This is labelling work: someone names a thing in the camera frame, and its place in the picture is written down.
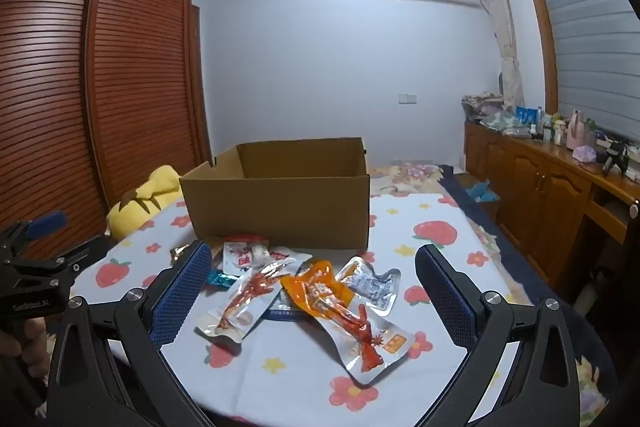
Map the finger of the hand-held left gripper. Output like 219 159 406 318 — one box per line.
0 213 68 258
55 234 118 275

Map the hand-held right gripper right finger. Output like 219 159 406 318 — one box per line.
415 244 583 427

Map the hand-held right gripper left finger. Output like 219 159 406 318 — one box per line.
47 241 213 427

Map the teal candy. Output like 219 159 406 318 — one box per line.
206 269 238 290

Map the clear chicken feet snack packet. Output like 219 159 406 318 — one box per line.
195 246 313 343
320 302 416 388

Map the white red snack packet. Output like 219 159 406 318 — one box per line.
222 234 273 278

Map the silver snack packet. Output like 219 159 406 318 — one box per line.
335 256 403 310

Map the dark blue snack packet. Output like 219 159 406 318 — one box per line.
266 292 302 319

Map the brown cardboard box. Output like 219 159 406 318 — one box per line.
179 137 371 250

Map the orange snack packet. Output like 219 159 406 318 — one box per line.
280 259 351 319

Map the person's left hand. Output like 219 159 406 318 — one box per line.
15 314 52 360

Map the yellow plush toy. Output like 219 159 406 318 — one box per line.
106 165 183 240

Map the teal cloth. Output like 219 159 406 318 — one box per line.
465 179 501 204

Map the wooden louvered wardrobe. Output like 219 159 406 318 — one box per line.
0 0 214 260

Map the floral quilt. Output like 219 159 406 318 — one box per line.
367 162 457 198

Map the strawberry printed blanket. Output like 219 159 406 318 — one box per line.
70 194 621 427

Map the wooden sideboard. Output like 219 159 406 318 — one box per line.
462 119 640 289

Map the green patterned cloth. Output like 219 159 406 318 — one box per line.
480 111 528 138

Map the pile of folded cloths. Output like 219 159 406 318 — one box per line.
462 93 516 125

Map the cluster of small bottles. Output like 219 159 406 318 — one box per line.
527 107 571 144

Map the pink bottle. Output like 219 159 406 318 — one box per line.
569 109 589 150

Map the floral curtain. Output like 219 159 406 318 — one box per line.
471 0 527 108

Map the grey window blind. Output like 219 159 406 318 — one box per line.
525 0 640 144

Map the wooden window frame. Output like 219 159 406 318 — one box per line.
514 0 560 134

